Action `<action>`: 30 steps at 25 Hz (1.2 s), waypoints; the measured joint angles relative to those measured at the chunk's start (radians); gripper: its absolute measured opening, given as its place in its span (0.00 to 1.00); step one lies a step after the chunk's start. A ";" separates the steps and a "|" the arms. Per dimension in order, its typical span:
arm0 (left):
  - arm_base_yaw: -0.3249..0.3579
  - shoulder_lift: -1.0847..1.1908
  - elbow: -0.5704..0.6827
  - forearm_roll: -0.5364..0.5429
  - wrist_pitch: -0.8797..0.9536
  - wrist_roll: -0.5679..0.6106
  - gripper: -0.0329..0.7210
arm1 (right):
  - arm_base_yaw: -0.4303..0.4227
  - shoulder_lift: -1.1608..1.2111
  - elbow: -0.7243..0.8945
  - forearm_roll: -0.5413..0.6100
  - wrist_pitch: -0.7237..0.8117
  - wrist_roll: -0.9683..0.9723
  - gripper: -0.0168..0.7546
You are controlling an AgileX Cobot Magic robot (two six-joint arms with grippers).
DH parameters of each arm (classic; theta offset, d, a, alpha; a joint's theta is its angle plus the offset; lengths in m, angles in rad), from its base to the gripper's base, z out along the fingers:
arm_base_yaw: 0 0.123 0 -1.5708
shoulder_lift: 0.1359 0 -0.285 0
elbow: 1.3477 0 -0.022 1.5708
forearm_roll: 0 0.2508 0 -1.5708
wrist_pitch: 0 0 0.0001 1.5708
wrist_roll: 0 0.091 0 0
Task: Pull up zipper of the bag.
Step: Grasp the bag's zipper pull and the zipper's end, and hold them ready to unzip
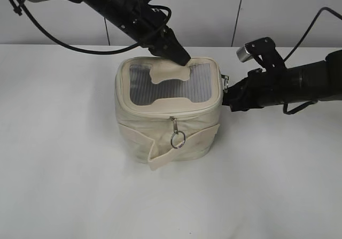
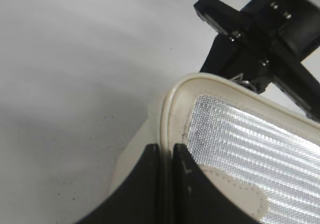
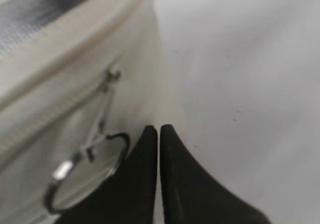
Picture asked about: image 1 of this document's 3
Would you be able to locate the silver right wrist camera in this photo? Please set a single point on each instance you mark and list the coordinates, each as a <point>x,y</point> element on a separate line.
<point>264,52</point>

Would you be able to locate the cream bag with silver lid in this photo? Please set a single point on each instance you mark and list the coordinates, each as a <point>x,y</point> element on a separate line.
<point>148,91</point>

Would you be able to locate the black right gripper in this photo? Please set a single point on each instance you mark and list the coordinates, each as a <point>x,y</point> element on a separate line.
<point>247,93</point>

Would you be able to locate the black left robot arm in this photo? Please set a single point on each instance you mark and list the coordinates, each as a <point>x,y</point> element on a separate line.
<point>20,8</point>

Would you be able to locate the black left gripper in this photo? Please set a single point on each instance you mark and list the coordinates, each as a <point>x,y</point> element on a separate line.
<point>146,24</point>

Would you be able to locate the silver zipper pull with ring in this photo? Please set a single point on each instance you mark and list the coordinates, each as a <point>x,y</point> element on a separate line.
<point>178,137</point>

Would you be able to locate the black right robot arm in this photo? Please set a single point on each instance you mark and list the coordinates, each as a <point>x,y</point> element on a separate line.
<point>293,88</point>

